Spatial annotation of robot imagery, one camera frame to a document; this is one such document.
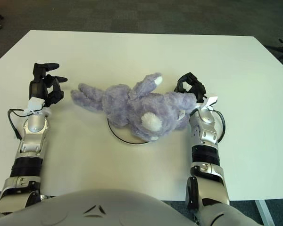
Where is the white table leg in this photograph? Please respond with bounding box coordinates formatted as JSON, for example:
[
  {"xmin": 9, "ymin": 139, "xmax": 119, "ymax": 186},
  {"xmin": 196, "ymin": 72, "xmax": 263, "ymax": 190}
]
[{"xmin": 254, "ymin": 200, "xmax": 275, "ymax": 226}]

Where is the white plate with black rim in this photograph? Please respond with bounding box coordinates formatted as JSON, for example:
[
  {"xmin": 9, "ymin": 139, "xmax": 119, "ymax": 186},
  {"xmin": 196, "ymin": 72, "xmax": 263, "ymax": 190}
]
[{"xmin": 107, "ymin": 117, "xmax": 150, "ymax": 145}]

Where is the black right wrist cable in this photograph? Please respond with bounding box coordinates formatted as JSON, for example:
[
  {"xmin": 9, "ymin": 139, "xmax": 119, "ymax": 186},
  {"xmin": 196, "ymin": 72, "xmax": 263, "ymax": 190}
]
[{"xmin": 212, "ymin": 110, "xmax": 226, "ymax": 143}]

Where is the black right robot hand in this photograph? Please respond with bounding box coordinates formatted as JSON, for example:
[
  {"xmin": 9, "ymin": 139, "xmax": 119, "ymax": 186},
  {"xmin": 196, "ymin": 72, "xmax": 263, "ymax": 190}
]
[{"xmin": 173, "ymin": 72, "xmax": 207, "ymax": 104}]

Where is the silver robot torso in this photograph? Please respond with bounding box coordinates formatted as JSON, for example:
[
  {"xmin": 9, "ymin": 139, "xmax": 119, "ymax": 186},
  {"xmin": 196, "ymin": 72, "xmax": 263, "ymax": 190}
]
[{"xmin": 0, "ymin": 189, "xmax": 199, "ymax": 226}]

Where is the purple plush bunny doll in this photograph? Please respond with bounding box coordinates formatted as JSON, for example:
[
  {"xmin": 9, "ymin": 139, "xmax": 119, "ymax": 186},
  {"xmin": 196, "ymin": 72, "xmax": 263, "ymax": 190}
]
[{"xmin": 70, "ymin": 72, "xmax": 197, "ymax": 142}]

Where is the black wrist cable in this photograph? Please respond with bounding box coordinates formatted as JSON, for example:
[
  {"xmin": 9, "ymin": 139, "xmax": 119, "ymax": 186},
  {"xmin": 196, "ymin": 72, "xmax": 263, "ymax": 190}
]
[
  {"xmin": 7, "ymin": 108, "xmax": 31, "ymax": 140},
  {"xmin": 212, "ymin": 110, "xmax": 226, "ymax": 143}
]

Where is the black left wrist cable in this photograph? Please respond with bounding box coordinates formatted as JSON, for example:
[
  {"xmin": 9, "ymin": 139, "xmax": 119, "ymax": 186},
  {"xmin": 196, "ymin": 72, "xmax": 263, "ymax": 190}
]
[{"xmin": 7, "ymin": 108, "xmax": 31, "ymax": 140}]

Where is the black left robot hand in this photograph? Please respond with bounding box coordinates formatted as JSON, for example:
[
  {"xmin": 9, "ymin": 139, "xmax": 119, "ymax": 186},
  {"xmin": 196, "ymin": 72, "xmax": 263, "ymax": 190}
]
[{"xmin": 28, "ymin": 62, "xmax": 68, "ymax": 108}]

